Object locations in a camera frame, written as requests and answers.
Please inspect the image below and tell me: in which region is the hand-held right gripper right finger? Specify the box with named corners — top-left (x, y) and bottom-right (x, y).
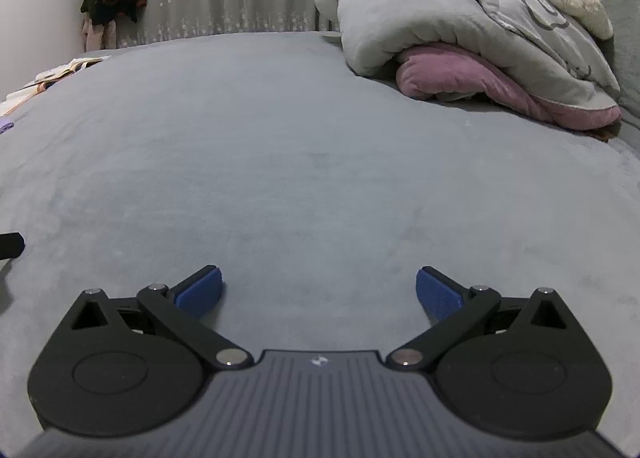
top-left (387, 265), bottom-right (572, 370)

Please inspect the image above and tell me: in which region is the grey fleece blanket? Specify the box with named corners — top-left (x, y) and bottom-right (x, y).
top-left (311, 0), bottom-right (506, 78)

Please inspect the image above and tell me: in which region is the small brown cloth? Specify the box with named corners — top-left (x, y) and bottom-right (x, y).
top-left (594, 119), bottom-right (624, 143)

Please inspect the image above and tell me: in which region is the pink blanket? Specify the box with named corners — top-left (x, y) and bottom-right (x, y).
top-left (395, 45), bottom-right (624, 132)

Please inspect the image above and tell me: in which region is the white paper stack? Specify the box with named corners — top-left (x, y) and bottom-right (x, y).
top-left (0, 83), bottom-right (47, 117)

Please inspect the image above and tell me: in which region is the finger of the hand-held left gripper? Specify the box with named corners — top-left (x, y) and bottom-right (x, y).
top-left (0, 232), bottom-right (25, 260)

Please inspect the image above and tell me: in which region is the open book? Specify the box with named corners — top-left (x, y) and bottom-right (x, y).
top-left (24, 56), bottom-right (112, 88)

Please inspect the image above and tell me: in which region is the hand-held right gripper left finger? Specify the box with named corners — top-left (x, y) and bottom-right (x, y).
top-left (70, 265), bottom-right (254, 370)

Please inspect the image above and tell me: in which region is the pink hanging cloth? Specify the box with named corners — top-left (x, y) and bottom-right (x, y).
top-left (81, 17), bottom-right (119, 53)

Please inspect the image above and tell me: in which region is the grey bed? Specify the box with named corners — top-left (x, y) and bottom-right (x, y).
top-left (0, 30), bottom-right (640, 444)

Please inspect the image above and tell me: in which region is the flower print grey quilt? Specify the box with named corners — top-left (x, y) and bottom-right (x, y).
top-left (400, 0), bottom-right (622, 110)

